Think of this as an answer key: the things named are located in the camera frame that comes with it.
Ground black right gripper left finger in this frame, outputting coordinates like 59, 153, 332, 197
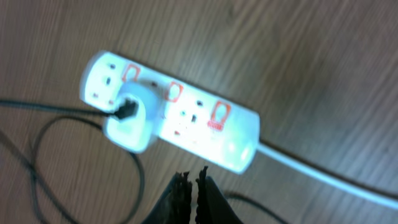
142, 172, 192, 224

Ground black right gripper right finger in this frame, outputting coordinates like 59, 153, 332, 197
195, 166, 242, 224

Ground black usb charging cable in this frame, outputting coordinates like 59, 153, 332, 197
0, 98, 290, 224

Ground white charger plug adapter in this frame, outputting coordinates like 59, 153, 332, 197
103, 82, 162, 153

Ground white power strip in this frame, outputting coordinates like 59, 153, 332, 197
80, 51, 260, 174

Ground white power strip cord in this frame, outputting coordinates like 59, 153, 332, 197
256, 142, 398, 210

